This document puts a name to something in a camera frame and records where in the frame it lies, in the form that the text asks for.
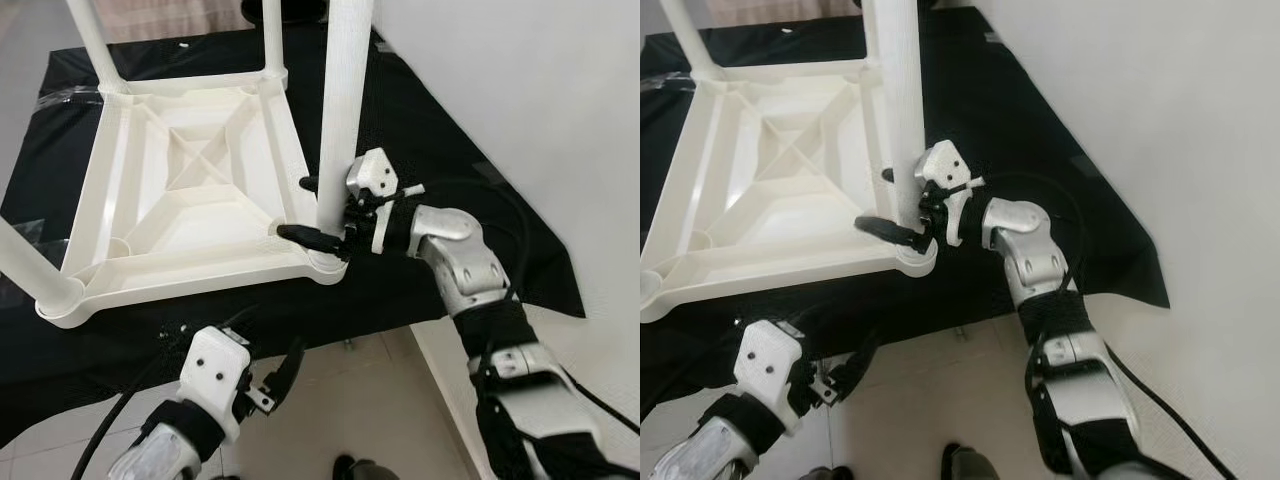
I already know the grey robot right foot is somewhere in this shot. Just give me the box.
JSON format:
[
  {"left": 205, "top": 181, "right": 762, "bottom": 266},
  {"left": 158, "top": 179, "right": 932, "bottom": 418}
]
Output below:
[
  {"left": 940, "top": 443, "right": 1003, "bottom": 480},
  {"left": 333, "top": 455, "right": 401, "bottom": 480}
]

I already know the clear tape patch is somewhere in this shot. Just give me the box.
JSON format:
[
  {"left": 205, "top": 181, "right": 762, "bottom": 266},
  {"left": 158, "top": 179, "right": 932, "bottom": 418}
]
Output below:
[{"left": 0, "top": 220, "right": 46, "bottom": 253}]

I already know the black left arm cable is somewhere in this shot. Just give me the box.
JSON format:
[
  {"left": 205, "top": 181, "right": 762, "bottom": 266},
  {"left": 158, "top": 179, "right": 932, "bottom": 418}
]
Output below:
[
  {"left": 68, "top": 385, "right": 186, "bottom": 480},
  {"left": 640, "top": 345, "right": 746, "bottom": 426}
]

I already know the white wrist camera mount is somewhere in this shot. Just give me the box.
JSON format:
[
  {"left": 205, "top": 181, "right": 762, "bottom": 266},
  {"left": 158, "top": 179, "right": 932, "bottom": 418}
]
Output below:
[
  {"left": 180, "top": 325, "right": 253, "bottom": 443},
  {"left": 733, "top": 320, "right": 811, "bottom": 437},
  {"left": 912, "top": 140, "right": 986, "bottom": 249},
  {"left": 345, "top": 148, "right": 426, "bottom": 256}
]

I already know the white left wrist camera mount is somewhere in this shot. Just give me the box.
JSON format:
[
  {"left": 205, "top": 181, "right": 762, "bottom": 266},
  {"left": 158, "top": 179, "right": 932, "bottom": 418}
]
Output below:
[
  {"left": 733, "top": 320, "right": 811, "bottom": 437},
  {"left": 180, "top": 325, "right": 253, "bottom": 443}
]

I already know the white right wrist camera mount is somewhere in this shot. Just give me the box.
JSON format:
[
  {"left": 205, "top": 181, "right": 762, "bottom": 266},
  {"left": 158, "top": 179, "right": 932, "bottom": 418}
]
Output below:
[
  {"left": 912, "top": 140, "right": 986, "bottom": 249},
  {"left": 345, "top": 148, "right": 426, "bottom": 256}
]

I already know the black tablecloth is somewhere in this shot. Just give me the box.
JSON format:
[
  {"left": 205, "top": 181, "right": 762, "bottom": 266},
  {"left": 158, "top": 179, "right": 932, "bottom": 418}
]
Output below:
[
  {"left": 0, "top": 25, "right": 586, "bottom": 446},
  {"left": 640, "top": 5, "right": 1171, "bottom": 426}
]

